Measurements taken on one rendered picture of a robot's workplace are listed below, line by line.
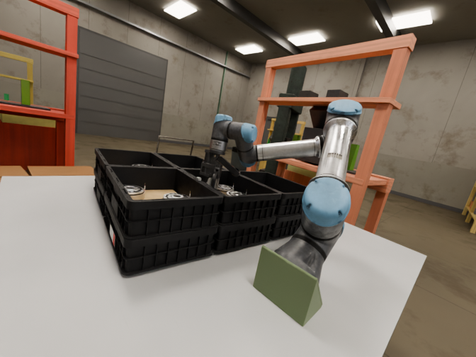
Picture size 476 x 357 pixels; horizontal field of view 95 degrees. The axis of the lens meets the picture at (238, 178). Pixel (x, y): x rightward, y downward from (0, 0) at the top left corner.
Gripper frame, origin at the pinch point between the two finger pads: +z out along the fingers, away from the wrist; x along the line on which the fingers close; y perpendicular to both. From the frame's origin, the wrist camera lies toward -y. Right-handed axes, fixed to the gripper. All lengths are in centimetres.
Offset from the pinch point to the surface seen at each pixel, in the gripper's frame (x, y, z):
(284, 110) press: -337, -40, -121
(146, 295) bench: 44.5, 3.9, 20.0
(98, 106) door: -670, 613, -90
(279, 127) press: -341, -38, -88
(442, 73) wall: -669, -505, -392
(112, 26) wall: -668, 598, -373
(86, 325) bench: 56, 11, 21
